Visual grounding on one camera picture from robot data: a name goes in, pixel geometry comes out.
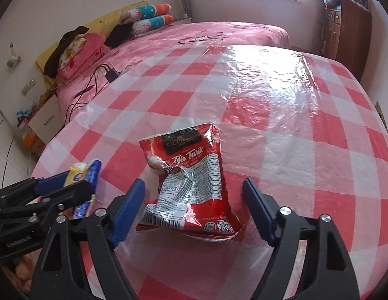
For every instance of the white wall ornament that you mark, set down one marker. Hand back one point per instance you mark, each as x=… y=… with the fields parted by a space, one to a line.
x=12 y=60

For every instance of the white nightstand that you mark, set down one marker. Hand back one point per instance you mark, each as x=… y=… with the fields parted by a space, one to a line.
x=47 y=115

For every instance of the white wardrobe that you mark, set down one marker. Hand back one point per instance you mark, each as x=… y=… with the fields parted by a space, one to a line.
x=1 y=143

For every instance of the brown wooden cabinet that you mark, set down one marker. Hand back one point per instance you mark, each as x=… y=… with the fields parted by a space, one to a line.
x=350 y=37

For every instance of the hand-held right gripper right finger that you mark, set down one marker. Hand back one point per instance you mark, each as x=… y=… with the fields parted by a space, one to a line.
x=259 y=212

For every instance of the yellow blue tissue pack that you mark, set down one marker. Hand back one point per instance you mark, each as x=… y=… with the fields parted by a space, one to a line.
x=80 y=172

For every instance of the red checkered tablecloth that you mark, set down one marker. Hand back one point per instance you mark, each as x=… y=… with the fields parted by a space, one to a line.
x=275 y=131

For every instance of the black charger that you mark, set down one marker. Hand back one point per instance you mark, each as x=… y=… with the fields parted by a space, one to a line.
x=112 y=75

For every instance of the pink pillow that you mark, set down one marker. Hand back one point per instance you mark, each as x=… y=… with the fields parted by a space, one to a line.
x=92 y=48

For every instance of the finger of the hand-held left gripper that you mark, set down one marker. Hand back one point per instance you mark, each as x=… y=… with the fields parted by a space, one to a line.
x=75 y=192
x=51 y=181

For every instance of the dark brown garment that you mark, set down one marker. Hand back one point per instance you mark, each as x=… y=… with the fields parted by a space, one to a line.
x=64 y=41

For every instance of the black garment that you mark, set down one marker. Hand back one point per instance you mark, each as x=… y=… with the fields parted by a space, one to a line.
x=119 y=34

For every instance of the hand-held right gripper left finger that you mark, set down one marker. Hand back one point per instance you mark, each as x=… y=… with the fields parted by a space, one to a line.
x=128 y=212

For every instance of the colourful items on nightstand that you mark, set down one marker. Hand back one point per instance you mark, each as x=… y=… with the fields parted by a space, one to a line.
x=24 y=114

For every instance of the wall socket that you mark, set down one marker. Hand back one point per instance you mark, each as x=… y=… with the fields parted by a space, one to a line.
x=381 y=110

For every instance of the wall switch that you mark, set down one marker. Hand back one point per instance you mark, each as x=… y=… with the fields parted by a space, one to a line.
x=28 y=87

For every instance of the orange box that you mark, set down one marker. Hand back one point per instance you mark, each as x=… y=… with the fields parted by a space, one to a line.
x=32 y=140

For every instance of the red milk tea packet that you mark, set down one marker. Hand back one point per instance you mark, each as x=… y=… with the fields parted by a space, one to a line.
x=191 y=178

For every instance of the bed with pink sheet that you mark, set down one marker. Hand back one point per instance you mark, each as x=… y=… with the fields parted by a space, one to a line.
x=197 y=34

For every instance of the person's left hand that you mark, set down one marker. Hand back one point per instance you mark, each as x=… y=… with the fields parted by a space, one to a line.
x=23 y=267

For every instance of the yellow headboard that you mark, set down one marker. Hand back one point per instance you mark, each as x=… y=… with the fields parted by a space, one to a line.
x=103 y=18

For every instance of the yellow floral print pillow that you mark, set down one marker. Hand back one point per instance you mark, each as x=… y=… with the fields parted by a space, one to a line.
x=69 y=53

